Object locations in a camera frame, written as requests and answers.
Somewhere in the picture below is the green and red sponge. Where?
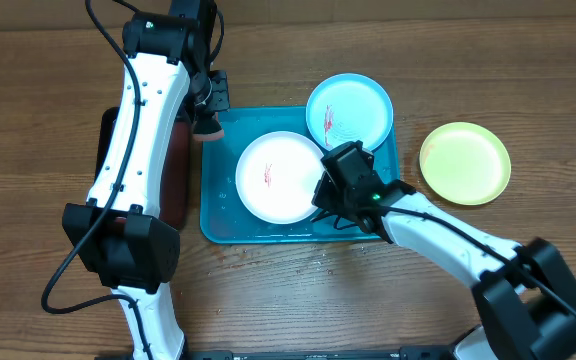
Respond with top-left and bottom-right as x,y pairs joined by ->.
192,115 -> 224,142

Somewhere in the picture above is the white plate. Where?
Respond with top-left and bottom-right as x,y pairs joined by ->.
235,131 -> 323,225

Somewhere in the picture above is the yellow-green plate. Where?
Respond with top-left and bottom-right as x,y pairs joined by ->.
419,122 -> 512,206

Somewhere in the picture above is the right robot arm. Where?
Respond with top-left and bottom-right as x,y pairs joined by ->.
312,141 -> 576,360

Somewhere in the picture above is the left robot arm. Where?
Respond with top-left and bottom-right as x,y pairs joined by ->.
62,1 -> 230,359

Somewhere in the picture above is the black tray with red liner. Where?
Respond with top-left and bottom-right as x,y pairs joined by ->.
95,107 -> 191,230

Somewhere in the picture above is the teal plastic tray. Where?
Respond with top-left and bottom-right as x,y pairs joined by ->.
200,106 -> 380,245

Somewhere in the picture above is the light blue plate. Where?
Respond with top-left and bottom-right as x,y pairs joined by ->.
305,73 -> 394,151

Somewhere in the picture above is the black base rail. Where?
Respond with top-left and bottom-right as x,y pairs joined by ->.
181,345 -> 455,360

